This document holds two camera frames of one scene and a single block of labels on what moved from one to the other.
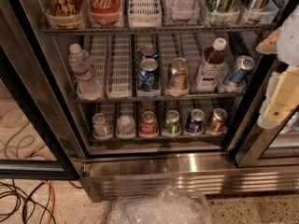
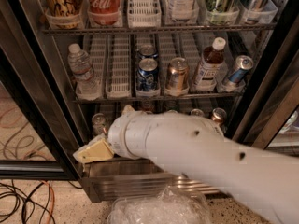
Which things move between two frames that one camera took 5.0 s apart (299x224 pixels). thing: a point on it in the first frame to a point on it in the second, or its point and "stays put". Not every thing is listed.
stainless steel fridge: [137, 88] stays put
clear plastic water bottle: [87, 83] stays put
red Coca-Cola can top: [105, 4] stays put
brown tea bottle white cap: [212, 64] stays put
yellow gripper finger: [269, 46] to [128, 108]
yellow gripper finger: [281, 99] to [98, 147]
